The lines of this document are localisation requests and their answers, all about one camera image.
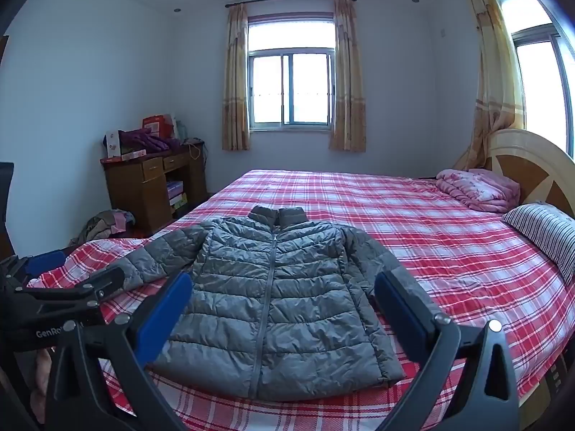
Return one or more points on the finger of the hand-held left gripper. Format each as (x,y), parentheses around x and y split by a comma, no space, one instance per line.
(85,288)
(45,261)

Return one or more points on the dark panel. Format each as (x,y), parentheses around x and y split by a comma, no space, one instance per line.
(5,206)

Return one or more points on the stack of books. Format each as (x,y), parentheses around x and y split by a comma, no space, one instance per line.
(176,197)

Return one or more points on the purple clothing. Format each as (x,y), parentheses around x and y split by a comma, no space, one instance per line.
(143,141)

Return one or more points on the long beige patterned curtain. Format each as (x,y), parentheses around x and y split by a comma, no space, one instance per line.
(494,76)

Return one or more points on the grey puffer jacket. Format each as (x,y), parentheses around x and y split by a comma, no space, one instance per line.
(278,305)

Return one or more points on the white pink printed box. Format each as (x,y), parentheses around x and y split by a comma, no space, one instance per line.
(114,143)

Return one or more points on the wooden bed headboard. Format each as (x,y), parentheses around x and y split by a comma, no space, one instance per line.
(534,166)

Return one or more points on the pile of clothes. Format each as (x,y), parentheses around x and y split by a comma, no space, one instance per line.
(103,226)

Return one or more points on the bed with red plaid sheet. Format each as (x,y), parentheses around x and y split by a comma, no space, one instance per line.
(404,215)

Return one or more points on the brown wooden desk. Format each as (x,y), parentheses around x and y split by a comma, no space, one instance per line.
(130,193)

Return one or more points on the large side window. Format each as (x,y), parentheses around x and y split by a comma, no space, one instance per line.
(539,81)

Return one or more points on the dark curtain rod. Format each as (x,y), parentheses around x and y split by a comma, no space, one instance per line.
(292,0)

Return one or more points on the pink folded quilt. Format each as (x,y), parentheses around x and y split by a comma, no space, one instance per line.
(480,188)

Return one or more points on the striped pillow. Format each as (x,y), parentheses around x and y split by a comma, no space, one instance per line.
(543,229)

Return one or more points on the sliding window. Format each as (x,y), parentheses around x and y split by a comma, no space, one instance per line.
(292,76)

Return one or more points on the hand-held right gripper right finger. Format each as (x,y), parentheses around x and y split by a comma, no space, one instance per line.
(402,318)

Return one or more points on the person's left hand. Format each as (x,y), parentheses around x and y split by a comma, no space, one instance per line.
(43,372)

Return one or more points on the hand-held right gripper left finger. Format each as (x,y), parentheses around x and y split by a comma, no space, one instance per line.
(164,316)

